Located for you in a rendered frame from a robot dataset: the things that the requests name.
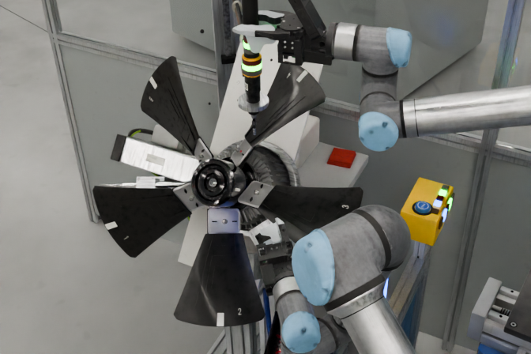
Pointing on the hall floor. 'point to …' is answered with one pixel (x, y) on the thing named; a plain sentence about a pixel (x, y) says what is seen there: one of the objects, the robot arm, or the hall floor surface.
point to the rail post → (417, 310)
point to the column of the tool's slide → (222, 32)
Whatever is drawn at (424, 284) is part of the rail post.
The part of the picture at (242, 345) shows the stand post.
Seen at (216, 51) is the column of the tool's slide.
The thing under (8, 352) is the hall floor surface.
